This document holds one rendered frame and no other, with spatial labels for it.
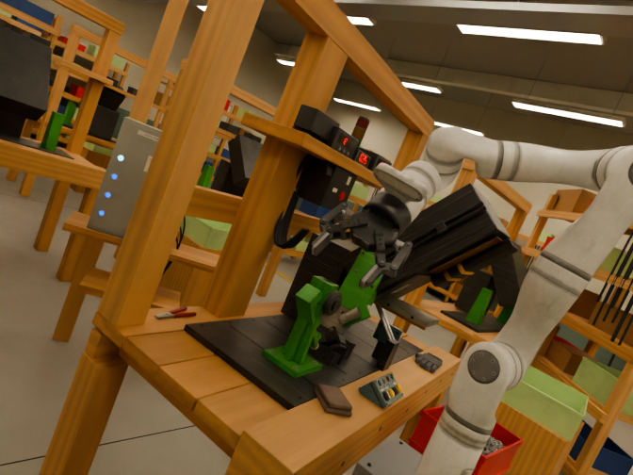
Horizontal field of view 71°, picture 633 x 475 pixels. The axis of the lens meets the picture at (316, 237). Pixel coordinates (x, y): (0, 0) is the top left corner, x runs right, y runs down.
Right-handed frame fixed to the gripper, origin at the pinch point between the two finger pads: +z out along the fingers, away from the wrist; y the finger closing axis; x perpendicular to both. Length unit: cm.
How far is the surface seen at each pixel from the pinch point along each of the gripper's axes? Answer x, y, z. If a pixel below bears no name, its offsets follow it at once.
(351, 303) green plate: -77, 16, -31
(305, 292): -52, 21, -14
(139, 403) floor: -182, 95, 39
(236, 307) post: -82, 47, -7
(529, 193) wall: -677, 46, -771
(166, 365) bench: -49, 33, 24
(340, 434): -55, -9, 8
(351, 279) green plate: -74, 21, -38
